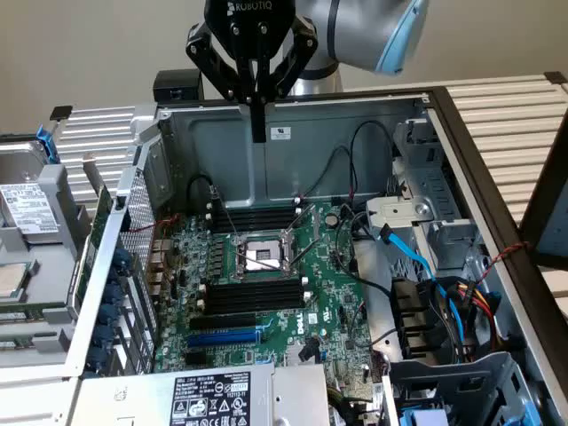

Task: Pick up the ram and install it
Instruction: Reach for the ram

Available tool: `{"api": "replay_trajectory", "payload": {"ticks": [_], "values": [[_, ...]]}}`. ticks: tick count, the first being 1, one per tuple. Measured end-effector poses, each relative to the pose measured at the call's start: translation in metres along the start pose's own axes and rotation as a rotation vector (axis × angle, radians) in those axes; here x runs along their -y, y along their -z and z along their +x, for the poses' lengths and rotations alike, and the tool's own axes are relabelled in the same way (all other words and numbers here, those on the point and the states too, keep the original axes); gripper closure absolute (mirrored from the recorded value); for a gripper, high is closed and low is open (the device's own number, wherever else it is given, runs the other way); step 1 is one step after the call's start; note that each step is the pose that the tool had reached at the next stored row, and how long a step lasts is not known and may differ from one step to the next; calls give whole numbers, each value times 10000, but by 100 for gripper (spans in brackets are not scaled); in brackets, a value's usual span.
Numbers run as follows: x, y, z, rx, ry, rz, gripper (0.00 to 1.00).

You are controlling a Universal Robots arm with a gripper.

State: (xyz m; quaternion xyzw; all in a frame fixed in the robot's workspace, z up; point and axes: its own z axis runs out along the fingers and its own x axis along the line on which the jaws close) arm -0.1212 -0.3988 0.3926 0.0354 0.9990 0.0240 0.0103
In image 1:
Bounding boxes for open grey PC case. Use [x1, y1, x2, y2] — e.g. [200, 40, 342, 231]
[61, 86, 568, 426]

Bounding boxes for yellow black supply wires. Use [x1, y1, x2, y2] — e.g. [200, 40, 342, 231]
[327, 383, 356, 426]

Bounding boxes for silver CPU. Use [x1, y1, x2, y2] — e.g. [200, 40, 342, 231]
[0, 260, 33, 299]

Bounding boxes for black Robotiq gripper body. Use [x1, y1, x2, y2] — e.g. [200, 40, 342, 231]
[203, 0, 296, 61]

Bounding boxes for grey metal disk bay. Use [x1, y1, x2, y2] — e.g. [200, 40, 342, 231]
[382, 350, 545, 426]

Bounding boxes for small silver heatsink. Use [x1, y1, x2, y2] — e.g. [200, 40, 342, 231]
[285, 343, 312, 366]

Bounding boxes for silver optical drive bay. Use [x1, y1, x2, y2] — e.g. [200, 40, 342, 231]
[366, 118, 480, 272]

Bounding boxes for white case label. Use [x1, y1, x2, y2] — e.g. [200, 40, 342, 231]
[265, 124, 295, 141]

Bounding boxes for silver hard disk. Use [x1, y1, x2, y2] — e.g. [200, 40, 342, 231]
[0, 140, 63, 244]

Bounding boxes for thick black wire loop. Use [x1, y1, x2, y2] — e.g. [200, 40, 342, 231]
[187, 173, 216, 218]

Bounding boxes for black box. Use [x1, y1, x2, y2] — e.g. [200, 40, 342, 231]
[152, 68, 206, 107]

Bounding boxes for blue expansion slot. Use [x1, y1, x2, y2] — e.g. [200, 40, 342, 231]
[185, 329, 259, 350]

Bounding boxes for long black wire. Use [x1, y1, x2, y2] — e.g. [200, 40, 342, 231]
[335, 212, 396, 296]

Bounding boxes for blue flat SATA wire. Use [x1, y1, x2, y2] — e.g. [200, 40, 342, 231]
[376, 224, 471, 351]

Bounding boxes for metal rear port block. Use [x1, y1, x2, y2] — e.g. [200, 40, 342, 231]
[147, 238, 174, 297]

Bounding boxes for blue disk caddy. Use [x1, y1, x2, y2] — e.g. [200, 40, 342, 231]
[398, 406, 450, 426]

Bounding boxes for green Dell motherboard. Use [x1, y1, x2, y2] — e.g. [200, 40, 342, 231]
[153, 201, 375, 376]

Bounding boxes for red black twisted wire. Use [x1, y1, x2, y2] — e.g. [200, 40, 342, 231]
[475, 241, 533, 285]

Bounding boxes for grey hard drive tray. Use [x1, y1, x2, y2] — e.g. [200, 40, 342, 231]
[0, 132, 90, 369]

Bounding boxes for CPU socket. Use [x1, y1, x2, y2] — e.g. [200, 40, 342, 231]
[228, 230, 298, 283]

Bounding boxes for black board connector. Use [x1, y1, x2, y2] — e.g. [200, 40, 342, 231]
[297, 335, 321, 363]

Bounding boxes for tall black wire loop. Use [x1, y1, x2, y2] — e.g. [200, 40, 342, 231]
[348, 119, 395, 201]

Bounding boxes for thin metal locking lever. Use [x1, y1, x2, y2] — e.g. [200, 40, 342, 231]
[234, 250, 288, 272]
[209, 184, 244, 239]

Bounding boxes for dark framed side panel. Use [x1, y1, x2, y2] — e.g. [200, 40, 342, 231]
[517, 128, 568, 270]

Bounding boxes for green graphics card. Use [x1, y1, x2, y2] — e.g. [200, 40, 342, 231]
[73, 153, 114, 312]

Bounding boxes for silver power supply with label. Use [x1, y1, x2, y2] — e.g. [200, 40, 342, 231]
[66, 361, 332, 426]

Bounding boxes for blue plastic clip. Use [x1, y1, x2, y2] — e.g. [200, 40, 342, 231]
[35, 125, 61, 166]

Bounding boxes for thin red wire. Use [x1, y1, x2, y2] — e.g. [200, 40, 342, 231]
[122, 213, 182, 234]

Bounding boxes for black RAM slot bank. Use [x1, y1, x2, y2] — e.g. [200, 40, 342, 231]
[197, 275, 311, 315]
[205, 199, 304, 235]

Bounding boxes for coloured power wire bundle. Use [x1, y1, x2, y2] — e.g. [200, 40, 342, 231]
[446, 275, 505, 356]

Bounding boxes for low black wire loop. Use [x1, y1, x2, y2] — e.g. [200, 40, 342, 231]
[309, 146, 352, 197]

